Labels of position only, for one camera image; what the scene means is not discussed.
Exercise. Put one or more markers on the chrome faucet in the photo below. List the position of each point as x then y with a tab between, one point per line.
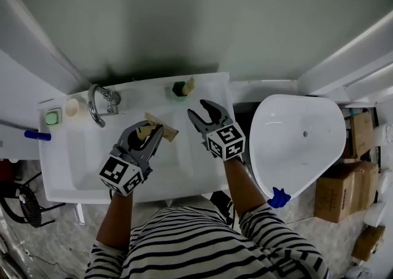
92	105

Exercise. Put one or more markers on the beige cup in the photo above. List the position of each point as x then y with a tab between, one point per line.
73	108

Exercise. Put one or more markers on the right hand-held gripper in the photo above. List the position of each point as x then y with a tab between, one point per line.
225	142

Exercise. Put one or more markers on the green cup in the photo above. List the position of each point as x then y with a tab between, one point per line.
178	91

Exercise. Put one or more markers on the white freestanding tub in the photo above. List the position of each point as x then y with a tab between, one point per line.
294	142

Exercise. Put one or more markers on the green soap bar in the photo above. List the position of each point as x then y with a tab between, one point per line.
52	118

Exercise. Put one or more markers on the person in striped shirt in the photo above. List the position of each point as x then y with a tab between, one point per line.
199	247

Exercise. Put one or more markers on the person's left forearm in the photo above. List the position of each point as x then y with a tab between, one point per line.
116	222

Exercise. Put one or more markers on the blue bottle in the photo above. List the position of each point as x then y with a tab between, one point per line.
38	135

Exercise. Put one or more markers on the large cardboard box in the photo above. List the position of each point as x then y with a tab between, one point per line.
344	191

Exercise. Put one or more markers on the black metal chair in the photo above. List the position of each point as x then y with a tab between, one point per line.
27	207

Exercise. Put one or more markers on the blue glove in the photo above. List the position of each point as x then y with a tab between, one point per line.
278	198

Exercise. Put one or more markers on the white washbasin cabinet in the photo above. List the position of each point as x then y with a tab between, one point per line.
92	164

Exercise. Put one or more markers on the person's right forearm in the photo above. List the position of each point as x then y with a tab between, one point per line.
242	188

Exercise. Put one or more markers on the small cardboard box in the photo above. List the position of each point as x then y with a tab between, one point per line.
368	242
360	133

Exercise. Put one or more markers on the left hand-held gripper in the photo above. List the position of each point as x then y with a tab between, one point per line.
121	176

